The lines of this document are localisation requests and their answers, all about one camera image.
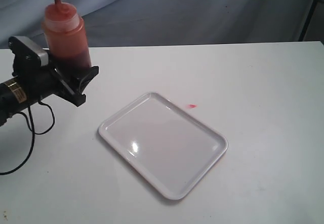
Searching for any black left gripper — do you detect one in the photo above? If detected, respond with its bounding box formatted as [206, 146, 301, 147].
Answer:
[13, 54, 99, 107]

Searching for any red sauce squeeze bottle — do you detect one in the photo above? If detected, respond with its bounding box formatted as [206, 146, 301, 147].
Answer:
[42, 0, 91, 70]

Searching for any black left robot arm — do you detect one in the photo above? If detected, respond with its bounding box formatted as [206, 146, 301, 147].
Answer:
[1, 55, 99, 125]

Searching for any white rectangular plastic tray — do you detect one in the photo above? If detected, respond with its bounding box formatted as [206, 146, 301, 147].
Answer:
[98, 92, 228, 201]

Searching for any black tripod stand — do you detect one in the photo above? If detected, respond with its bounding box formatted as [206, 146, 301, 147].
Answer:
[298, 0, 321, 42]

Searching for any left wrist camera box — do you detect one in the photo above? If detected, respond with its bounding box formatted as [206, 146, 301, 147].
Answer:
[8, 36, 50, 68]

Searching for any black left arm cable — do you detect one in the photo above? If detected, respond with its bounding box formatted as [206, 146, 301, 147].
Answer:
[0, 99, 55, 176]

